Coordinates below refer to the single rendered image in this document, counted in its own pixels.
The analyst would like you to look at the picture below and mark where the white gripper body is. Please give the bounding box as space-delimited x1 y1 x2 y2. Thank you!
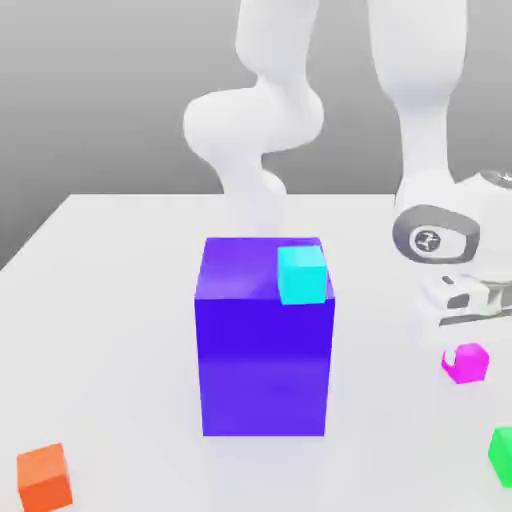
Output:
414 304 512 353

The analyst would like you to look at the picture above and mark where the small magenta cube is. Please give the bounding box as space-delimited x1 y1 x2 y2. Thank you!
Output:
440 342 491 386

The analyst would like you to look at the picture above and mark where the small green cube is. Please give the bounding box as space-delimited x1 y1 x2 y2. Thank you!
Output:
487 426 512 490

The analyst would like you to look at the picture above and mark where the small cyan cube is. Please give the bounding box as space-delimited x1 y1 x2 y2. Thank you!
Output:
276 244 329 307

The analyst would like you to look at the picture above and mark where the small orange cube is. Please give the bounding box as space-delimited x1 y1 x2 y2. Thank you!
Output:
16 442 74 512

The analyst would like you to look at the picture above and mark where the large purple box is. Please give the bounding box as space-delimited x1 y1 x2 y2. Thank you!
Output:
194 236 337 438

